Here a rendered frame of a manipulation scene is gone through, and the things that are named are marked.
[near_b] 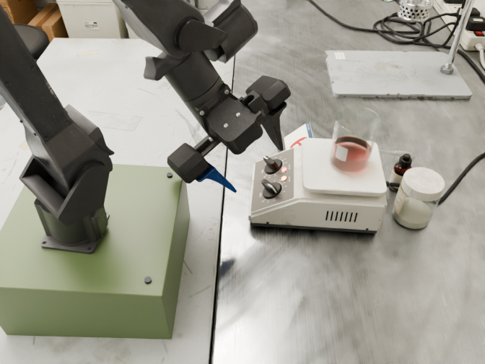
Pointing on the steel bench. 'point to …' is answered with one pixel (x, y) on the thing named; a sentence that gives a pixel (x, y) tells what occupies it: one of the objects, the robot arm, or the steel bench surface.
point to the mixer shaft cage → (415, 9)
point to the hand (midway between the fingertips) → (246, 154)
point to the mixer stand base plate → (393, 75)
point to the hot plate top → (358, 182)
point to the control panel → (273, 181)
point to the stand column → (457, 38)
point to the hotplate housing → (320, 209)
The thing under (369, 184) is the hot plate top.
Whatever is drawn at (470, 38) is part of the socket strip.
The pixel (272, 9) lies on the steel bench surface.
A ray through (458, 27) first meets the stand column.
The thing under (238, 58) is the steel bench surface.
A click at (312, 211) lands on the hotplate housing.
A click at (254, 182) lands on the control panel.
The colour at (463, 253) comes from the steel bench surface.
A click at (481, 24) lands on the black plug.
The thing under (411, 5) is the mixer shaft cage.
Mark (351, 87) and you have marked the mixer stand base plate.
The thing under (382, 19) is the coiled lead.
